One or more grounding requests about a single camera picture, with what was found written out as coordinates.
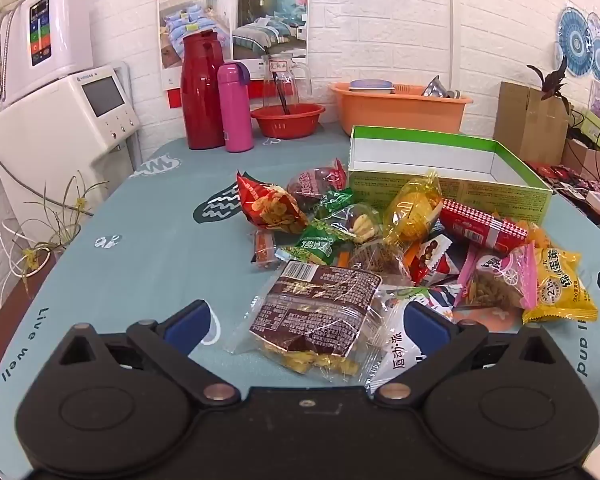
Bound green snack packet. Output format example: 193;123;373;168
275;221;351;266
316;187;356;221

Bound large blue paper fan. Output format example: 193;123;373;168
555;6;593;77

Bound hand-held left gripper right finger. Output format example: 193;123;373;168
374;301;557;406

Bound red dates packet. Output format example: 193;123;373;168
286;158;349;211

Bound clear yellow bread packet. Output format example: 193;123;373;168
382;171;443;246

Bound metal bowl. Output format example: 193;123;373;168
420;76;453;100

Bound red thermos jug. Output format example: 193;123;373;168
181;30;227;151

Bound pink snack packet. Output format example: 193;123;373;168
452;245;538;311

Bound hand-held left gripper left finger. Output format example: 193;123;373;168
54;300;242;406

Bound white snack packet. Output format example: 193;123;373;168
365;285;456;396

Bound brown label snack packet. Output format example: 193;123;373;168
223;260;388;383

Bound dried yellow flower twigs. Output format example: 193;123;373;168
7;170;111;291

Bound red chips packet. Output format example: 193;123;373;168
236;170;311;235

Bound large cardboard box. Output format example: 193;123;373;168
493;81;573;163

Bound wall calendar poster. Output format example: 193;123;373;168
157;0;311;108

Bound long red checkered snack packet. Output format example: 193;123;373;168
437;199;551;253

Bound teal printed tablecloth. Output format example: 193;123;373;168
0;122;600;480

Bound green cardboard box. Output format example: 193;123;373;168
348;126;554;225

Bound red plastic basket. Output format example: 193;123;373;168
250;103;326;140

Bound small cardboard box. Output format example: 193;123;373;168
562;137;600;183

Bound blue lidded container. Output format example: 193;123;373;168
349;79;395;95

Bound yellow snack packet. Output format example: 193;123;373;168
522;247;599;324

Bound clear nut packet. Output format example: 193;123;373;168
330;202;385;246

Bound red white chocolate packet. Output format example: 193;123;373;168
410;234;463;286

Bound clear brown snack packet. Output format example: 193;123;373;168
347;240;413;286

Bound white wall conduit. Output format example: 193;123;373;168
448;0;457;81

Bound small orange snack packet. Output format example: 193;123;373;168
252;230;278;268

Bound white water purifier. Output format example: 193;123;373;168
2;0;95;106

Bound pink bottle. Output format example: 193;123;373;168
217;61;255;153

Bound orange plastic basin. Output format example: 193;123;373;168
329;82;474;136

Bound pile of red packets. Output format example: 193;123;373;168
527;160;581;191

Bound white machine with screen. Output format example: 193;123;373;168
0;65;142;241

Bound dark purple plant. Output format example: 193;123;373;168
526;55;573;116

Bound glass pitcher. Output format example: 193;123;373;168
261;55;313;111

